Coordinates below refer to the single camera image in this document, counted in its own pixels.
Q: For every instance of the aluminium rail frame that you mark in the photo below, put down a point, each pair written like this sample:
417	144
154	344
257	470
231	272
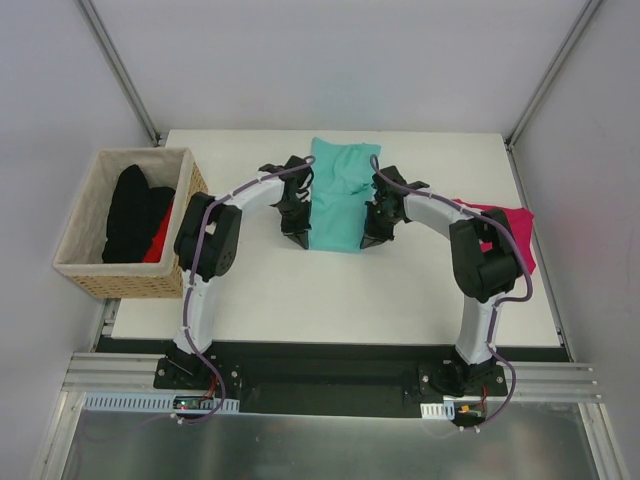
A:
533	374

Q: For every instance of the wicker laundry basket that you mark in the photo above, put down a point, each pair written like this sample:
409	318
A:
79	254

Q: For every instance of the red t shirt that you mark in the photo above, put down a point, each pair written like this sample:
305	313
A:
159	223

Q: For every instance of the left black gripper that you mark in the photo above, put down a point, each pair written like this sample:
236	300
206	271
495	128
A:
295	216

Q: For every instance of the left slotted cable duct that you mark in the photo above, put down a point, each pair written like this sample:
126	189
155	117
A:
157	403

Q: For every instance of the folded pink t shirt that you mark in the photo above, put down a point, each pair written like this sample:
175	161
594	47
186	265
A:
521	224

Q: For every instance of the black t shirt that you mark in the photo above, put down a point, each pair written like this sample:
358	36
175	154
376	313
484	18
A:
128	233

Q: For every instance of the right slotted cable duct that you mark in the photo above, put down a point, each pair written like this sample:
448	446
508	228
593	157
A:
438	411

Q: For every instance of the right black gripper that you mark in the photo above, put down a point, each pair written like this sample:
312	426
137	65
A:
377	220

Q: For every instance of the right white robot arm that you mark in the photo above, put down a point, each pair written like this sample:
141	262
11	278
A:
488	267

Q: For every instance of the teal t shirt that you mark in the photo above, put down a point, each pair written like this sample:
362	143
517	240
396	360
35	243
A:
341	187

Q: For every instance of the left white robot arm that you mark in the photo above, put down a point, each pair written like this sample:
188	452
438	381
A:
206	246

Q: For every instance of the slotted cable duct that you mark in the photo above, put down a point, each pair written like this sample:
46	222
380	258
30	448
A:
438	411
157	403

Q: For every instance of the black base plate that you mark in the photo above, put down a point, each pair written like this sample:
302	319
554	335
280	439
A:
361	380

